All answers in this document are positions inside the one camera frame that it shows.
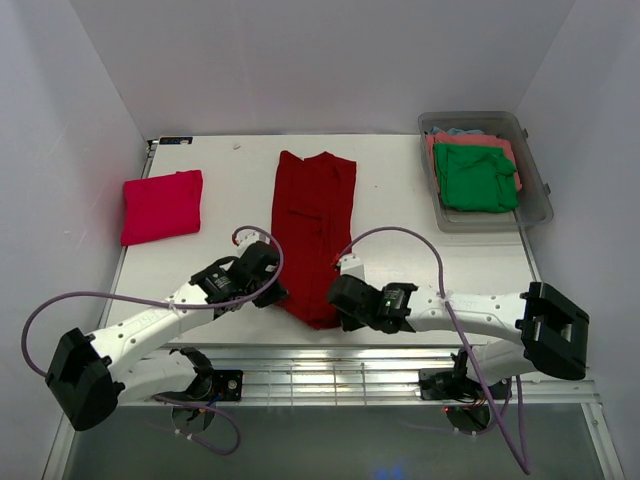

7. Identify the folded pink red t shirt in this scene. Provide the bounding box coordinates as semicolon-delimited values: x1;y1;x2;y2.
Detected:
120;170;204;247

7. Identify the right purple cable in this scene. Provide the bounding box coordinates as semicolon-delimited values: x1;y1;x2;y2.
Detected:
332;227;532;475

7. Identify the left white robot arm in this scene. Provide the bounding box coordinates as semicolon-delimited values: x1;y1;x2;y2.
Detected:
45;240;287;431

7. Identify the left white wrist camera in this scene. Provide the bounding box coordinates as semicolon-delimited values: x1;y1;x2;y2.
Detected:
234;232;266;256

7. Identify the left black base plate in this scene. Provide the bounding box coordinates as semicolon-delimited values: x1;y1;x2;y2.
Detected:
199;369;244;401

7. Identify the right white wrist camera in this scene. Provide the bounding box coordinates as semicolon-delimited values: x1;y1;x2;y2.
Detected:
333;252;365;281

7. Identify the purple cable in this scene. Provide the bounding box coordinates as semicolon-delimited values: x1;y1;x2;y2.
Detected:
20;225;286;456
332;227;532;475

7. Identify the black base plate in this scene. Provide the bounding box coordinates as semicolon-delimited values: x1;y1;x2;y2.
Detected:
199;369;244;401
418;369;486;403

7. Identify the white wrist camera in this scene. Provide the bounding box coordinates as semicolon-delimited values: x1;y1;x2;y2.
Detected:
234;232;266;256
333;252;365;281

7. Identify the light blue t shirt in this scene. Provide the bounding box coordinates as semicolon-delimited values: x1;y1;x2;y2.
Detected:
430;126;484;136

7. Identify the blue label sticker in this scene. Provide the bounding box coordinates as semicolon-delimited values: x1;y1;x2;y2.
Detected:
158;136;193;145

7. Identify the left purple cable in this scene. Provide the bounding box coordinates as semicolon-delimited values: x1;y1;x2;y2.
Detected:
20;225;286;456

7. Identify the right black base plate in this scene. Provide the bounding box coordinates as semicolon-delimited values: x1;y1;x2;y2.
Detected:
418;369;486;403

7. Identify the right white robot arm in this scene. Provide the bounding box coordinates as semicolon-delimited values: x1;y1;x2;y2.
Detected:
327;275;590;398

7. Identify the salmon pink t shirt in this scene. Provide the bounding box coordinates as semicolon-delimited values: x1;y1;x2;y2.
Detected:
426;133;522;194

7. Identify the green t shirt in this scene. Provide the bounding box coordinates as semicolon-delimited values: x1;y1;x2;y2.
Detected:
433;143;519;213

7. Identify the dark red t shirt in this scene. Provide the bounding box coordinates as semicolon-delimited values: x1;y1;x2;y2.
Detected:
271;151;357;330

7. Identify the clear plastic bin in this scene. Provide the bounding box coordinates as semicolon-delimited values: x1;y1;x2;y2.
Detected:
418;111;553;233

